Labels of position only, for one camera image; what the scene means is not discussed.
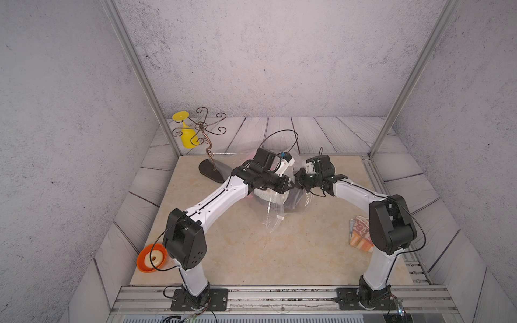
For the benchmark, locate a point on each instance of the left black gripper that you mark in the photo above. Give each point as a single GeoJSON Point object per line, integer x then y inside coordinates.
{"type": "Point", "coordinates": [282, 187]}

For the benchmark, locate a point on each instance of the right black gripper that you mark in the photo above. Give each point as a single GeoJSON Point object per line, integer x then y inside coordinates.
{"type": "Point", "coordinates": [299, 179]}

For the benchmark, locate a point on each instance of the clear plastic vacuum bag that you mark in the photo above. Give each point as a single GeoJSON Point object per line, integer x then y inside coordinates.
{"type": "Point", "coordinates": [270, 207]}

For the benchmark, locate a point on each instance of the red patterned cloth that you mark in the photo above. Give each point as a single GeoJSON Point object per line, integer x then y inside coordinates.
{"type": "Point", "coordinates": [360, 234]}

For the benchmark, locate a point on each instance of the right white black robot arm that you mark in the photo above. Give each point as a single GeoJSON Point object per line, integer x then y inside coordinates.
{"type": "Point", "coordinates": [391, 226]}

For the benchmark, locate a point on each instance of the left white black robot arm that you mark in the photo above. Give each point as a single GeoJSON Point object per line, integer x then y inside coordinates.
{"type": "Point", "coordinates": [184, 237]}

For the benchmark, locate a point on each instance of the yellow plastic goblet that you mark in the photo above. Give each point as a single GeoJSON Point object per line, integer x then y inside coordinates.
{"type": "Point", "coordinates": [185, 133]}

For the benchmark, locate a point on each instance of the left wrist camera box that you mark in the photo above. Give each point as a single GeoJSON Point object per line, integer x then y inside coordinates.
{"type": "Point", "coordinates": [286, 161]}

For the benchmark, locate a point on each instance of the brown wire jewellery stand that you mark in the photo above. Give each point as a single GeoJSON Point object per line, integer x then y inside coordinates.
{"type": "Point", "coordinates": [208, 167]}

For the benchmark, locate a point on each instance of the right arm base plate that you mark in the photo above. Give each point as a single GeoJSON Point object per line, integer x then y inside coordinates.
{"type": "Point", "coordinates": [359, 299]}

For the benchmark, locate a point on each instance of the orange bowl with white ring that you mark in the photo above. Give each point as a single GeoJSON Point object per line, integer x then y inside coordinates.
{"type": "Point", "coordinates": [152, 257]}

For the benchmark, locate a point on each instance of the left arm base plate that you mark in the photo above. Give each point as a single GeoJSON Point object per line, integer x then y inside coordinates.
{"type": "Point", "coordinates": [211, 299]}

